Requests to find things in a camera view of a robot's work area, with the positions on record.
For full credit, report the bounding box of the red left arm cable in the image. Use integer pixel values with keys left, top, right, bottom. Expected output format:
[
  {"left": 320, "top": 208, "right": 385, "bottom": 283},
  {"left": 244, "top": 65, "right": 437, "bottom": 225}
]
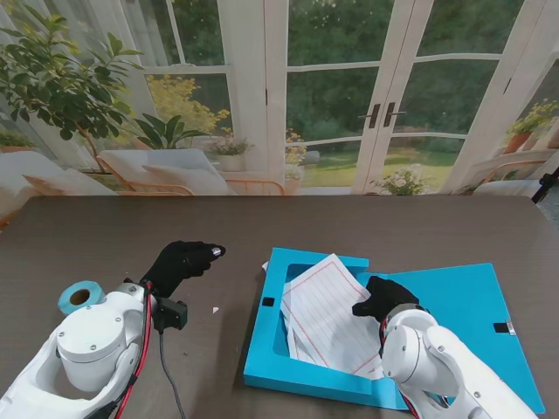
[{"left": 115, "top": 283, "right": 154, "bottom": 419}]

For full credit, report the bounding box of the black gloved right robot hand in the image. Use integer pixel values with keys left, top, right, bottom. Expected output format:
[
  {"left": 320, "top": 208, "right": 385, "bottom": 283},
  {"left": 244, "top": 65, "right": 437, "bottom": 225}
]
[{"left": 351, "top": 275, "right": 420, "bottom": 324}]

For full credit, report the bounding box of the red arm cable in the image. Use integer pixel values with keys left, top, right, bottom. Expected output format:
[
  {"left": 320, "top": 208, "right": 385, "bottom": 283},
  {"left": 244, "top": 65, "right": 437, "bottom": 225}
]
[
  {"left": 378, "top": 320, "right": 420, "bottom": 419},
  {"left": 115, "top": 283, "right": 154, "bottom": 419}
]

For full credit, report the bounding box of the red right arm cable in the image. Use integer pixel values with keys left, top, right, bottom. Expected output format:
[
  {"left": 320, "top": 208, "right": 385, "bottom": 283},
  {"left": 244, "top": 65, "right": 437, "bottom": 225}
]
[{"left": 378, "top": 320, "right": 420, "bottom": 419}]

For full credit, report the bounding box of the black tripod stand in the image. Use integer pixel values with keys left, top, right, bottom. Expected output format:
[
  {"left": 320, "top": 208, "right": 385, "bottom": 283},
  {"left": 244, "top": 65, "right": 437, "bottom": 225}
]
[{"left": 530, "top": 171, "right": 559, "bottom": 205}]

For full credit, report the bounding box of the printed garden window backdrop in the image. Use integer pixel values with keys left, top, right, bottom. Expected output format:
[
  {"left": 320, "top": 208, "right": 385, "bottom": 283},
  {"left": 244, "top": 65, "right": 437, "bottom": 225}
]
[{"left": 0, "top": 0, "right": 559, "bottom": 232}]

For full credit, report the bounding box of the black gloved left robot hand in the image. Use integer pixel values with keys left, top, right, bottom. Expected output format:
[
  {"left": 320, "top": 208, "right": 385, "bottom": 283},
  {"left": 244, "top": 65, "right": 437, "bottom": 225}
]
[{"left": 139, "top": 240, "right": 227, "bottom": 298}]

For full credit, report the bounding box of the blue-backed white label roll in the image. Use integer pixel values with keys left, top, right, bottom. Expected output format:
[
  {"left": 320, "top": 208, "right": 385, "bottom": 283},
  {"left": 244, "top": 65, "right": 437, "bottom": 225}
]
[{"left": 59, "top": 281, "right": 107, "bottom": 316}]

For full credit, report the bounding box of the grey left arm cable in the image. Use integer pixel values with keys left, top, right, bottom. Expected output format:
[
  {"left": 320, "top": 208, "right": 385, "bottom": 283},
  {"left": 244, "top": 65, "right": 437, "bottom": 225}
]
[{"left": 159, "top": 330, "right": 187, "bottom": 419}]

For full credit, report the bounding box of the blue plastic file box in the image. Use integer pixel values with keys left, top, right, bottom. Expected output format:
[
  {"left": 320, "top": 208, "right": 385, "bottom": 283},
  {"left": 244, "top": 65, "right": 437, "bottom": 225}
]
[{"left": 243, "top": 247, "right": 547, "bottom": 416}]

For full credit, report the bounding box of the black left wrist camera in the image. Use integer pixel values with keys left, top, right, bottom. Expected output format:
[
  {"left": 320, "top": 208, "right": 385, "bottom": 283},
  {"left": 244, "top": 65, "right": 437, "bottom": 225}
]
[{"left": 155, "top": 297, "right": 189, "bottom": 332}]

